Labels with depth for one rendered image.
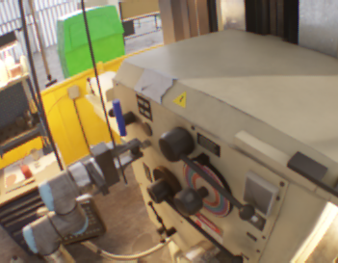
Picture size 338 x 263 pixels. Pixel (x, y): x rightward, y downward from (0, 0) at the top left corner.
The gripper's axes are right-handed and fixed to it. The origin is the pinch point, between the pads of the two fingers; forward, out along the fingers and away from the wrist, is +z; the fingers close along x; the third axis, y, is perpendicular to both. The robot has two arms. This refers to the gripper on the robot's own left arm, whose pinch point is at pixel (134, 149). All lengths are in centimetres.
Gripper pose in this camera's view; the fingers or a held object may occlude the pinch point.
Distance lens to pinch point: 80.3
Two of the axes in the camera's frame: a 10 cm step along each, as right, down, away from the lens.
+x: 1.1, 8.1, 5.7
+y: -6.0, -4.0, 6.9
